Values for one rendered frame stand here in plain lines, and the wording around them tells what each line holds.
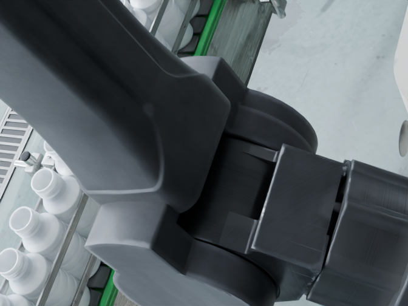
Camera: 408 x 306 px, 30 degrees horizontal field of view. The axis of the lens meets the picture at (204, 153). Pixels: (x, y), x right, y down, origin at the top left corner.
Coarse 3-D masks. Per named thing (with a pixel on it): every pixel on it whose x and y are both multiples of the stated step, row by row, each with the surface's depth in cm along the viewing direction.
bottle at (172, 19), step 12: (132, 0) 120; (144, 0) 118; (156, 0) 118; (156, 12) 120; (168, 12) 121; (180, 12) 124; (168, 24) 122; (180, 24) 124; (168, 36) 124; (180, 48) 127
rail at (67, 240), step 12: (168, 0) 120; (192, 0) 126; (192, 12) 126; (156, 24) 117; (180, 36) 124; (36, 204) 108; (84, 204) 106; (72, 228) 104; (60, 252) 102; (60, 264) 103; (48, 276) 101; (84, 276) 107; (0, 288) 104; (48, 288) 101; (84, 288) 108
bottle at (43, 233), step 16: (16, 224) 103; (32, 224) 101; (48, 224) 103; (64, 224) 106; (32, 240) 103; (48, 240) 103; (80, 240) 108; (48, 256) 105; (64, 256) 106; (80, 256) 108; (80, 272) 110; (96, 272) 112
